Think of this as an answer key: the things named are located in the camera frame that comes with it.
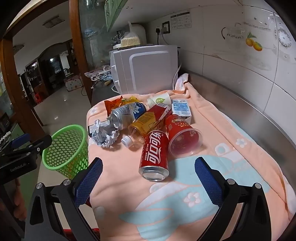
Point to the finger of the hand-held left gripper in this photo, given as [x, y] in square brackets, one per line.
[21, 141]
[42, 142]

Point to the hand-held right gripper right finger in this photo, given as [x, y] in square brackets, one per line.
[208, 183]

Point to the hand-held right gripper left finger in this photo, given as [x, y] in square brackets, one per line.
[89, 183]

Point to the green plastic mesh basket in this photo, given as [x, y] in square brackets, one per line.
[67, 143]

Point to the silver foil paper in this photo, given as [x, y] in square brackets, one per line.
[104, 136]

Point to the red cola can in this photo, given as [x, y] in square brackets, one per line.
[153, 153]

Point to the red clear plastic cup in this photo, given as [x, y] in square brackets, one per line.
[178, 127]

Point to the orange snack packet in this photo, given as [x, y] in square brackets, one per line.
[109, 105]

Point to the silver-blue drink can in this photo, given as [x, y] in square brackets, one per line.
[124, 114]

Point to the white blue milk carton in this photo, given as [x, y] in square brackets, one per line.
[180, 107]

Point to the plastic bottle yellow label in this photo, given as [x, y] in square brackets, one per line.
[143, 122]

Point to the red drink carton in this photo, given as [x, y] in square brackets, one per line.
[161, 111]

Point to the yellow snack packet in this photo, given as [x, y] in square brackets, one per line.
[129, 99]

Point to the person's left hand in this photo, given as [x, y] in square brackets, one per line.
[21, 199]

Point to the peach flower print blanket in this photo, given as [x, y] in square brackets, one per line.
[129, 197]

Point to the wooden glass door cabinet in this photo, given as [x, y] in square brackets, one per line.
[20, 97]

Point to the red plastic stool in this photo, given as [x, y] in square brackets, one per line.
[92, 229]
[38, 98]

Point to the dark display cabinet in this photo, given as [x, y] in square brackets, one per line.
[34, 76]

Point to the polka dot box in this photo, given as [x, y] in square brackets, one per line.
[73, 83]

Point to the clear plastic bag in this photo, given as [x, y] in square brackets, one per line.
[92, 74]

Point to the short wooden stick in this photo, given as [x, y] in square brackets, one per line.
[107, 83]

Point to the wooden framed glass partition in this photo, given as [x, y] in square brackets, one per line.
[78, 58]

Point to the white cloth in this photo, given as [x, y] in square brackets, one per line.
[182, 80]

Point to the ceiling vent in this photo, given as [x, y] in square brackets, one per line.
[53, 22]

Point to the thin flat tray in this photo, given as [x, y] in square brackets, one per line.
[120, 46]

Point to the white countertop oven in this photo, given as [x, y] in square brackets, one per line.
[143, 69]

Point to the clear glass cups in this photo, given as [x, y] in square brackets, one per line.
[116, 38]

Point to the plastic bag of grain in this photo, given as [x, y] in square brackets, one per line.
[130, 41]

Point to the white rounded kitchen appliance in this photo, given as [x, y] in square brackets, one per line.
[141, 32]

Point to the orange fruit wall decal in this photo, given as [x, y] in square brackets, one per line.
[254, 44]

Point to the green wall cabinet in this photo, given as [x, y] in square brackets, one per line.
[113, 14]

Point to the black wall socket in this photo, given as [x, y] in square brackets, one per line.
[166, 24]

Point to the wall notice sticker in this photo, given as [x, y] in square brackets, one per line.
[181, 20]

